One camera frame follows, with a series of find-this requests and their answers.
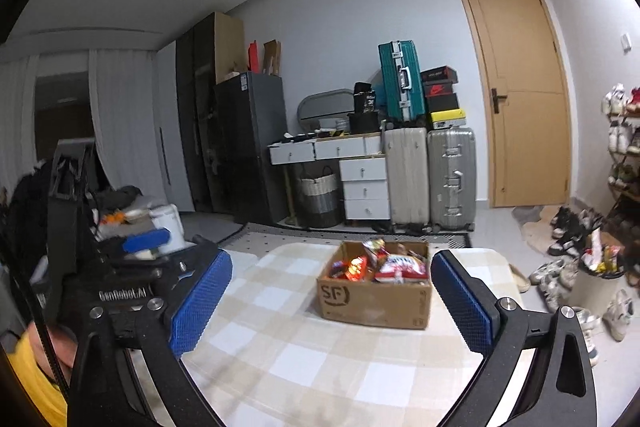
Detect person's left hand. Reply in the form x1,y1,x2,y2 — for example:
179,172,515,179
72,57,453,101
27,323,78,378

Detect grey beige door mat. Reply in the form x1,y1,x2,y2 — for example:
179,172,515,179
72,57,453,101
512,205,567,256

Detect black wardrobe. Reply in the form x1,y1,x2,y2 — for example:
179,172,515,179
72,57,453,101
175,12,232,214

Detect plain dark shoe box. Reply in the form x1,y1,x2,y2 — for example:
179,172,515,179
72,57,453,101
425,94,460,112

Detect small brown cardboard piece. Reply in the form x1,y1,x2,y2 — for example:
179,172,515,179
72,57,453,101
262,39,282,78

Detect silver suitcase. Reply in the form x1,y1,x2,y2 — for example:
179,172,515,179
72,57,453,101
426,128,478,234

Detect black cable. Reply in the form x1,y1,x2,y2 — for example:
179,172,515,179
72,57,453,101
0,227,67,390

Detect tan wooden door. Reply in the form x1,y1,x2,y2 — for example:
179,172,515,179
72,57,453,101
455,0,573,208

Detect dark cloth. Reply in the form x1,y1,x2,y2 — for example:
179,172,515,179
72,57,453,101
92,185,147,219

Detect large cardboard sheet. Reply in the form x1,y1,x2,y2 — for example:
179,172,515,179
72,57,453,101
215,13,245,84

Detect black storage box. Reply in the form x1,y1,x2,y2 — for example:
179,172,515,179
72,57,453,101
347,111,384,136

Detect rows of racked sneakers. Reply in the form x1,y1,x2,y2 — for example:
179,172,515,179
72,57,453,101
601,83,640,208

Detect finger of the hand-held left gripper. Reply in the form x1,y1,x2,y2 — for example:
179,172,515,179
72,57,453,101
155,234,221,297
122,229,172,256

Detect white kettle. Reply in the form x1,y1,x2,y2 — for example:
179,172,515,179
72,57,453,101
149,204,185,256

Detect beige suitcase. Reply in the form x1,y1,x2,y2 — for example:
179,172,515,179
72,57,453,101
384,127,431,234

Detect brown cardboard box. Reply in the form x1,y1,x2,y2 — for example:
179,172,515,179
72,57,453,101
316,241,434,331

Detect white red snack bag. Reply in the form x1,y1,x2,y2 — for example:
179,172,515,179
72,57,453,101
375,254,429,284

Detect black paper bag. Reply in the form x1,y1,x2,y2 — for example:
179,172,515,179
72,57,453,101
352,82,379,114

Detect grey white laundry basket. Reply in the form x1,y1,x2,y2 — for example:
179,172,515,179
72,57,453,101
297,166,342,229

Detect teal suitcase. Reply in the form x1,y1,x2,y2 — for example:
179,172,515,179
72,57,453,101
377,40,427,130

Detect white wardrobe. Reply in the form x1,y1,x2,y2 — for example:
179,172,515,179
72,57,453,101
154,39,197,214

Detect beige slipper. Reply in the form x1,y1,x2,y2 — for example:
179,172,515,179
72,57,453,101
507,264,532,294

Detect white desk with drawers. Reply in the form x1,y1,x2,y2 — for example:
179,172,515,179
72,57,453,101
269,133,392,224

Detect white trash bin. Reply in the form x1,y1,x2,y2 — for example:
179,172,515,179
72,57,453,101
570,229,627,319

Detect white curtain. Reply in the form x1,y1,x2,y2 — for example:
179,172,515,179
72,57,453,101
0,49,169,208

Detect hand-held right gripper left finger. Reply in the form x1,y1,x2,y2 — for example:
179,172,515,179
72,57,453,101
67,249,234,427

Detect pile of assorted shoes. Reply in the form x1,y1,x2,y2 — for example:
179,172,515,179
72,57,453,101
527,206,640,369

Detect black yellow shoe box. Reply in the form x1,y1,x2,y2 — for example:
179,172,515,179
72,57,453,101
429,109,469,130

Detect grey oval mirror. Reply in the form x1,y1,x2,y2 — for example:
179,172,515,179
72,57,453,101
297,88,357,136

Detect black fridge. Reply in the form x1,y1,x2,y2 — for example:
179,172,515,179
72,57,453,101
213,72,286,226

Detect red orange snack packet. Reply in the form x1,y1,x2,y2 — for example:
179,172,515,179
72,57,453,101
345,256,371,282

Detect person's left forearm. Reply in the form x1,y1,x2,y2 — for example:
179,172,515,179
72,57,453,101
0,334,69,427

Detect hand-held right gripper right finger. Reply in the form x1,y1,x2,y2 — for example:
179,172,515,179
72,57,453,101
431,249,599,427

